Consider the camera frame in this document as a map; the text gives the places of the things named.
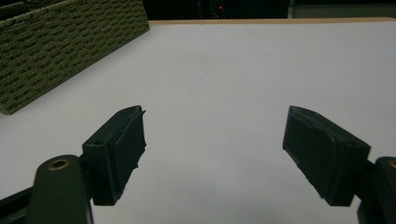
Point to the green woven basket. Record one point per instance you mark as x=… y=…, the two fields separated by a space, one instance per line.
x=56 y=53

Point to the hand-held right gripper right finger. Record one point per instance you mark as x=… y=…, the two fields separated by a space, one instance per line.
x=323 y=155

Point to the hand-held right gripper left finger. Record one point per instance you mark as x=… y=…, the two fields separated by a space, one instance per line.
x=118 y=155

